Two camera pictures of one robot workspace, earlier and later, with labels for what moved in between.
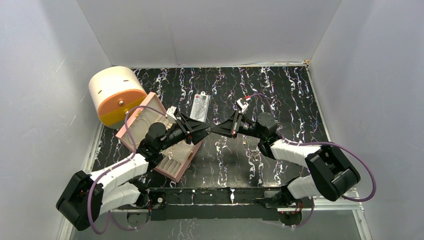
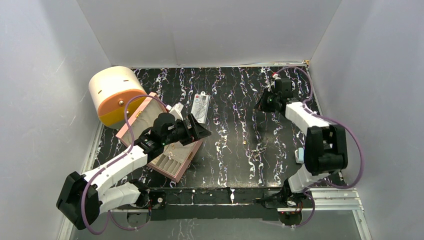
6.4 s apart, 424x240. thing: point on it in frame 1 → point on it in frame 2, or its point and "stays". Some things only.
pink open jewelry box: [176, 159] stays
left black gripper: [191, 129] stays
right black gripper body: [243, 127] → [267, 103]
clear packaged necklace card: [199, 107] stays
